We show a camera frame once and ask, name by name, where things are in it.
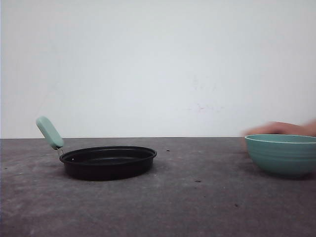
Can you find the blurred bare hand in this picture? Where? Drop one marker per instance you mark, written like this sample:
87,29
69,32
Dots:
308,129

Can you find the teal ceramic bowl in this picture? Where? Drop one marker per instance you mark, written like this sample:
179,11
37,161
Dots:
280,154

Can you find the black frying pan green handle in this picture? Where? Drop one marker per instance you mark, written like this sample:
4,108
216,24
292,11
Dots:
98,163

